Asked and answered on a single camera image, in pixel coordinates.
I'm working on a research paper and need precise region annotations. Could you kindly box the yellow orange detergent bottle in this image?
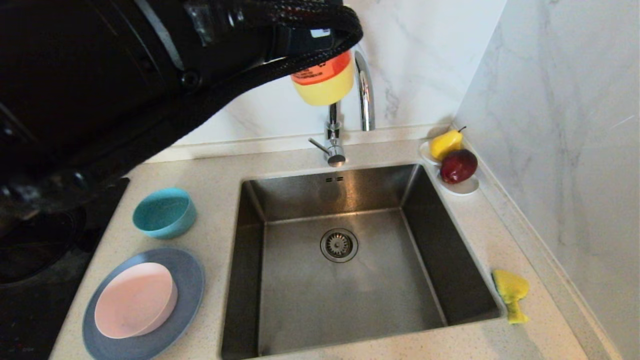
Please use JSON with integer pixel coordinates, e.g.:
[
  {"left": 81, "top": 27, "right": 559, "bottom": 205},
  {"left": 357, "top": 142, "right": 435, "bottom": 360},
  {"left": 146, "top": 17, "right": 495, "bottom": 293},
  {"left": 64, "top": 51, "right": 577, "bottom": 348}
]
[{"left": 290, "top": 50, "right": 355, "bottom": 107}]

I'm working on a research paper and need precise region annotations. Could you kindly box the stainless steel sink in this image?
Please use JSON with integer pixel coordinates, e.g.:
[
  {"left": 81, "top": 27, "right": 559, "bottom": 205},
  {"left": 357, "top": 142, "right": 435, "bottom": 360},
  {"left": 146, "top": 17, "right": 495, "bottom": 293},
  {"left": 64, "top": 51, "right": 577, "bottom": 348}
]
[{"left": 220, "top": 163, "right": 503, "bottom": 360}]

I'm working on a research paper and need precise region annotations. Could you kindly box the yellow green sponge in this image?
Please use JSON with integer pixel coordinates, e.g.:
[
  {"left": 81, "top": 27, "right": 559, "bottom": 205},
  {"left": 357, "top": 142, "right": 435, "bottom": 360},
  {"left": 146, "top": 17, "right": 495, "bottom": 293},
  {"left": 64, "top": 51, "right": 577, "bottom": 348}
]
[{"left": 492, "top": 270, "right": 530, "bottom": 325}]

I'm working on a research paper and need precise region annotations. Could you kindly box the chrome gooseneck faucet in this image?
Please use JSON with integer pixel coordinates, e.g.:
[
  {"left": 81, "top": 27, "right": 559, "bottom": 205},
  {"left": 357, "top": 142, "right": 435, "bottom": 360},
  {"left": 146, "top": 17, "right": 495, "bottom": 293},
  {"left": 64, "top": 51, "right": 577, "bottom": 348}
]
[{"left": 308, "top": 47, "right": 376, "bottom": 168}]

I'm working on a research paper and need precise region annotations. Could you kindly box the small white dish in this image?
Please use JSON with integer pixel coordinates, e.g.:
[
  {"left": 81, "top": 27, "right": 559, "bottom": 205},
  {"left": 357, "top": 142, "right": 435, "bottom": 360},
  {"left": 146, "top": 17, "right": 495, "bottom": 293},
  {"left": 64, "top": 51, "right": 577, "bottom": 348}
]
[
  {"left": 418, "top": 141, "right": 443, "bottom": 166},
  {"left": 436, "top": 175, "right": 480, "bottom": 196}
]

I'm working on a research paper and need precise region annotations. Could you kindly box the yellow pear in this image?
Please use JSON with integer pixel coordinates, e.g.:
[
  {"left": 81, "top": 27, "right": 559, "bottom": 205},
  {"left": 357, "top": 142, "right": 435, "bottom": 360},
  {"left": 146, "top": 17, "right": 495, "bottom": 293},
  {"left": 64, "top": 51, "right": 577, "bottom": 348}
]
[{"left": 429, "top": 126, "right": 467, "bottom": 162}]

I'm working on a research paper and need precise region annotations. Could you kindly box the dark red apple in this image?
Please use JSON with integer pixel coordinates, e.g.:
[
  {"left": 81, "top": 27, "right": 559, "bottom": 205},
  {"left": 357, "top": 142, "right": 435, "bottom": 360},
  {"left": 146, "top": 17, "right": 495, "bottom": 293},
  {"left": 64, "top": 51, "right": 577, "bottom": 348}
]
[{"left": 439, "top": 149, "right": 478, "bottom": 185}]

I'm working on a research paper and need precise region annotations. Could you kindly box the round metal drain strainer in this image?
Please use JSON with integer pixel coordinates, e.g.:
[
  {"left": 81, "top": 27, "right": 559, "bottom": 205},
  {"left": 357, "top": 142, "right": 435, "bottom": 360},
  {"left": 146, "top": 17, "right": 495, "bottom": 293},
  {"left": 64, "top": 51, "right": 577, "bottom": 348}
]
[{"left": 320, "top": 228, "right": 359, "bottom": 264}]

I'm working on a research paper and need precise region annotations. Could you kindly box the teal bowl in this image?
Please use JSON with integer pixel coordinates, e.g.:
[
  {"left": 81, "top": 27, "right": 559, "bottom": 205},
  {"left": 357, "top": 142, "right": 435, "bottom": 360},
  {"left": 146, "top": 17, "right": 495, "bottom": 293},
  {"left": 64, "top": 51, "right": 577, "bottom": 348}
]
[{"left": 132, "top": 187, "right": 197, "bottom": 240}]

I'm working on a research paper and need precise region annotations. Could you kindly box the blue-grey plate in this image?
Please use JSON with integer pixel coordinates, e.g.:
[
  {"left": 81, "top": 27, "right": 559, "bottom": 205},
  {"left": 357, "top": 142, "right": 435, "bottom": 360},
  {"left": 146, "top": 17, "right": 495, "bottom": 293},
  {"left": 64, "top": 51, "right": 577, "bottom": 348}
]
[{"left": 82, "top": 247, "right": 206, "bottom": 360}]

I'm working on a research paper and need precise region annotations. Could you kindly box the pink bowl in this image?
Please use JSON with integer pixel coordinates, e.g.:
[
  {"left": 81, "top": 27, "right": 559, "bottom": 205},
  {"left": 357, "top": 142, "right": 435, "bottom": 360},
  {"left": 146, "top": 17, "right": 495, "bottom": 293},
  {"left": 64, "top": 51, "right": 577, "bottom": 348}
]
[{"left": 94, "top": 262, "right": 178, "bottom": 340}]

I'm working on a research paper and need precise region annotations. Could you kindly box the black induction cooktop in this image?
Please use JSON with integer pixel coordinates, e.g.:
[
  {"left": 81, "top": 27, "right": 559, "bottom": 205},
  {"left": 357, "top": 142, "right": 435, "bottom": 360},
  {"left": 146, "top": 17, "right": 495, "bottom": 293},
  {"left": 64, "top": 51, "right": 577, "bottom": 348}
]
[{"left": 0, "top": 177, "right": 130, "bottom": 360}]

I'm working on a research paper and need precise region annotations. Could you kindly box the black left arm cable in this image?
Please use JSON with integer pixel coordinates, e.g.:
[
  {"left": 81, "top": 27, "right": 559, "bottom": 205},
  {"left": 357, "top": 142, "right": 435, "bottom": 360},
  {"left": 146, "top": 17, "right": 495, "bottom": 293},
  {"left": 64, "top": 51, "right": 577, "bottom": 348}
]
[{"left": 220, "top": 0, "right": 364, "bottom": 91}]

